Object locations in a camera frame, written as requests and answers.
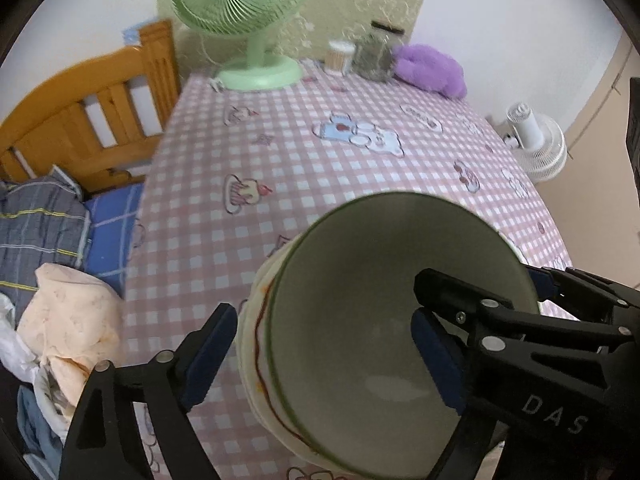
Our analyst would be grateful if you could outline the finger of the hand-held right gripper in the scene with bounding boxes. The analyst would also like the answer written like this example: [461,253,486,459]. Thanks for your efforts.
[414,268,640,348]
[531,266,640,328]

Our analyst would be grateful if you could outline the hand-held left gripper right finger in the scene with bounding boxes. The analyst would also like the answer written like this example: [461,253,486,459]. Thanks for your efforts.
[411,308,512,480]

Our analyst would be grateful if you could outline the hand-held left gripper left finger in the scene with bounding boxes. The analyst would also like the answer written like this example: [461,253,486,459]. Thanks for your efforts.
[59,302,239,480]

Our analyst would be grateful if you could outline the round yellow floral plate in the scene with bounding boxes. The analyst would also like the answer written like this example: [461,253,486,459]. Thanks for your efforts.
[239,242,316,466]

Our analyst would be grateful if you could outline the white plate with red trim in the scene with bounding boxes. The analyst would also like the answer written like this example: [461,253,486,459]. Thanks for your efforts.
[248,245,321,461]

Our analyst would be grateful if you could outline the floral ceramic bowl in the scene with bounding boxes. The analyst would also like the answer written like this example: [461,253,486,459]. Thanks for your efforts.
[262,191,541,480]

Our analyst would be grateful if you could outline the white floor fan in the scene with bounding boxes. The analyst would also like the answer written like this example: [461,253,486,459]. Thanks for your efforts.
[500,101,568,184]

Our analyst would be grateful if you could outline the beige door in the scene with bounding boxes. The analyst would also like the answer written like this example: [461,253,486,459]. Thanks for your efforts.
[565,35,640,271]

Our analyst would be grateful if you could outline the peach cloth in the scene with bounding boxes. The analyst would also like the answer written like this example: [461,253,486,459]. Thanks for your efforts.
[16,262,123,403]

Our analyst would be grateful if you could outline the blue plaid bedsheet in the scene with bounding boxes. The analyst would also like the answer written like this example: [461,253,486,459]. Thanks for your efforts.
[82,183,147,293]

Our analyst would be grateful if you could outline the blue cloth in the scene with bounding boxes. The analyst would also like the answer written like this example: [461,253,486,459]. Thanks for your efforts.
[17,385,66,476]

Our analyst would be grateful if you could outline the pink checked tablecloth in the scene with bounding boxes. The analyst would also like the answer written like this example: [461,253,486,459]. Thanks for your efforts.
[120,57,573,480]

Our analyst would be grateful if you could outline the purple plush cushion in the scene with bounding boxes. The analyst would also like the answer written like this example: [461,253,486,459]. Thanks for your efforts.
[392,44,468,100]

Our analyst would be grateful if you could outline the grey plaid quilt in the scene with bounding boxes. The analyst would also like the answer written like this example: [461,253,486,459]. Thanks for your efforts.
[0,165,91,301]

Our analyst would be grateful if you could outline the glass jar with dark lid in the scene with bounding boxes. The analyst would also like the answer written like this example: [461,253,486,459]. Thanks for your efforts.
[351,21,403,81]

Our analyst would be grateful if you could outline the wooden bed headboard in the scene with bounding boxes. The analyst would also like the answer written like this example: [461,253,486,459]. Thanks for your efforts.
[0,19,182,196]

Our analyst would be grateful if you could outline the white fan cable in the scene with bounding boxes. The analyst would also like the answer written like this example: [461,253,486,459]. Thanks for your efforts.
[199,35,224,92]

